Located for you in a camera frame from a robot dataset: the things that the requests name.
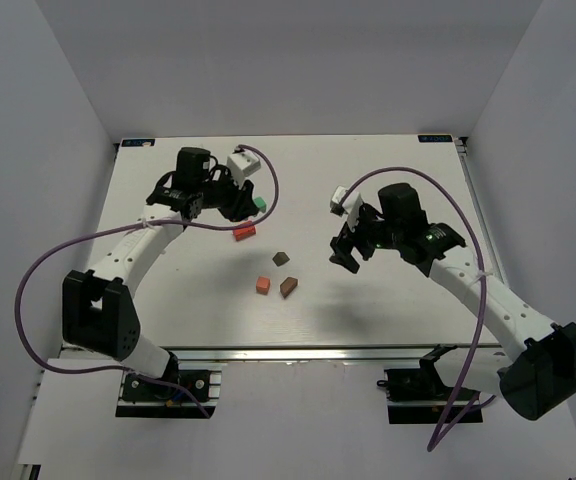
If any green rectangular wood block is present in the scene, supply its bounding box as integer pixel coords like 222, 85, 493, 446
253, 197, 267, 213

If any brown wood block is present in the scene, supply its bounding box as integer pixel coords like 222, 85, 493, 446
279, 277, 298, 299

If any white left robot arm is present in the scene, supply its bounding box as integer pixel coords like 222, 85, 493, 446
62, 147, 261, 383

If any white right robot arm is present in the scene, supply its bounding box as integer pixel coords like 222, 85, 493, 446
330, 183, 576, 421

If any olive roof wood block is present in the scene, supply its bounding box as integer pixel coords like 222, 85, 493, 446
272, 251, 290, 267

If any salmon cube wood block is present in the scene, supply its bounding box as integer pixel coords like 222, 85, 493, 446
255, 276, 271, 295

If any blue label right corner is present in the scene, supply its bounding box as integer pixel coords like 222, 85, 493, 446
417, 134, 453, 143

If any blue label corner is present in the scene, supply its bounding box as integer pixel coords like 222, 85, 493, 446
417, 134, 453, 143
120, 139, 155, 148

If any blue label left corner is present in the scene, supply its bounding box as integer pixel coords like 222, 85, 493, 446
120, 139, 155, 148

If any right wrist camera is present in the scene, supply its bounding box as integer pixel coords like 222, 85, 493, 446
329, 186, 364, 232

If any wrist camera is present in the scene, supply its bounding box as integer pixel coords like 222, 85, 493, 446
329, 186, 364, 232
226, 150, 261, 185

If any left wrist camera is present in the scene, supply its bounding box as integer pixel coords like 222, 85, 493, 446
226, 150, 261, 185

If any aluminium table edge rail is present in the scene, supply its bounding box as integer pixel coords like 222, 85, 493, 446
62, 344, 504, 364

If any right side aluminium rail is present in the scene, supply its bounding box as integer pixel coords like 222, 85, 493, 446
453, 137, 508, 285

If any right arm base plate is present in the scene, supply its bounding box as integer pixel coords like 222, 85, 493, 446
380, 367, 484, 426

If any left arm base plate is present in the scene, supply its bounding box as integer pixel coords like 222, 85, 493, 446
115, 362, 223, 420

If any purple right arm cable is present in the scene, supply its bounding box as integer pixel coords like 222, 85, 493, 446
342, 167, 497, 452

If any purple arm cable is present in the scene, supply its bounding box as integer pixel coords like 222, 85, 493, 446
15, 143, 280, 419
342, 167, 497, 452

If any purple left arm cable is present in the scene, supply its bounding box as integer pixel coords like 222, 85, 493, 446
15, 143, 280, 419

